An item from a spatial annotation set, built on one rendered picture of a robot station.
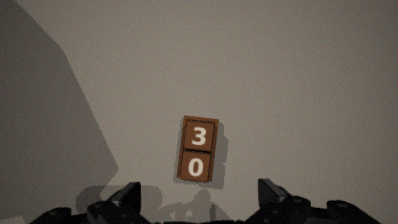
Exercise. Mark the brown cube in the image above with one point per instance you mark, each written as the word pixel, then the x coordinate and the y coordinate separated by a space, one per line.
pixel 195 165
pixel 199 135

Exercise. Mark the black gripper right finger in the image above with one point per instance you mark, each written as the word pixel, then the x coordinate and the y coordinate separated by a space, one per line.
pixel 298 210

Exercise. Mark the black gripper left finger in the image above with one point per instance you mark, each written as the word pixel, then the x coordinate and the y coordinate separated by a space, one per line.
pixel 102 212

